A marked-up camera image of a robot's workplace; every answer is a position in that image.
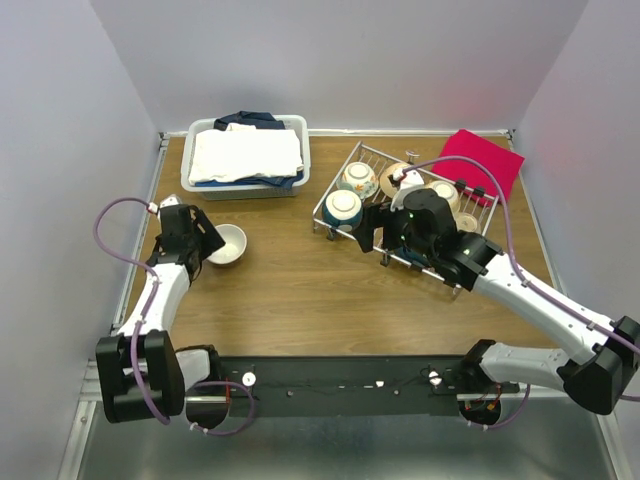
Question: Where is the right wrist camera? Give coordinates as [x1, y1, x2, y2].
[388, 168, 425, 212]

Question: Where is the red flower bowl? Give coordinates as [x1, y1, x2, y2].
[207, 224, 248, 266]

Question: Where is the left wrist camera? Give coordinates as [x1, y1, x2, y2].
[146, 194, 182, 216]

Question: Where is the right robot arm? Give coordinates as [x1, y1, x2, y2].
[353, 187, 639, 415]

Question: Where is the blue glazed bowl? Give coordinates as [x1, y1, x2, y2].
[394, 247, 430, 268]

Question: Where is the pink folded cloth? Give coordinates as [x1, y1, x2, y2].
[431, 128, 526, 205]

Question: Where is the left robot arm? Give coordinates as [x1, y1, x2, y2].
[95, 195, 225, 424]

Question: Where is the white floral bowl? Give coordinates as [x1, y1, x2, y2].
[336, 162, 379, 200]

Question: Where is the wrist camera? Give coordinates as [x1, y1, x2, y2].
[388, 168, 425, 212]
[146, 194, 182, 216]

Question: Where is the aluminium frame rail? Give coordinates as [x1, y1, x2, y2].
[57, 131, 170, 480]

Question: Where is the dark blue clothing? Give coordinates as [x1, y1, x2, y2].
[195, 111, 302, 188]

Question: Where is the teal white bowl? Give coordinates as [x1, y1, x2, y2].
[322, 190, 363, 233]

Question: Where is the peach speckled bowl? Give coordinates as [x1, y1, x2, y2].
[379, 162, 425, 198]

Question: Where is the white plastic laundry basket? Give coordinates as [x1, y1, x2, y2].
[180, 114, 311, 201]

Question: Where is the yellow dotted bowl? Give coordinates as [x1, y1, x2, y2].
[426, 180, 460, 214]

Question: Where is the beige stoneware bowl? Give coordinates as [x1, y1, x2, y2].
[454, 212, 481, 233]

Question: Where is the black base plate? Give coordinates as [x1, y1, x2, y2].
[169, 342, 594, 419]

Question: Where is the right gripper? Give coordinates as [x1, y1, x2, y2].
[351, 199, 436, 262]

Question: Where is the white folded towel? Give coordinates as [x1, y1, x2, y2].
[188, 129, 303, 185]

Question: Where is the silver wire dish rack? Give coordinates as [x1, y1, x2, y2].
[312, 141, 500, 300]

